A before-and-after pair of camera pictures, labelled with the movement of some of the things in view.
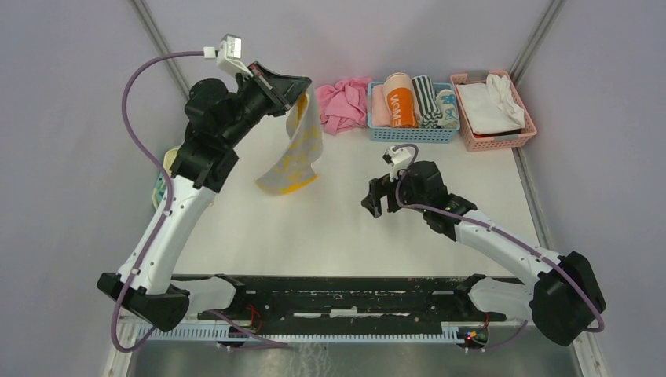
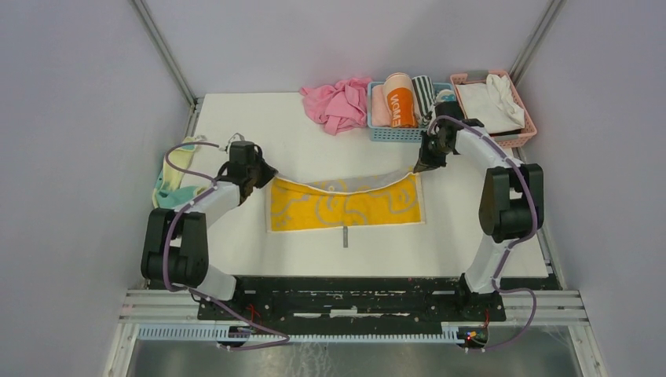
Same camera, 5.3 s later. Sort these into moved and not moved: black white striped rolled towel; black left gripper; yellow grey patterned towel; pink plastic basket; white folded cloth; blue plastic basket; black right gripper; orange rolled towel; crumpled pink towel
Moved: black right gripper; yellow grey patterned towel; black left gripper
Not moved: black white striped rolled towel; orange rolled towel; pink plastic basket; blue plastic basket; crumpled pink towel; white folded cloth
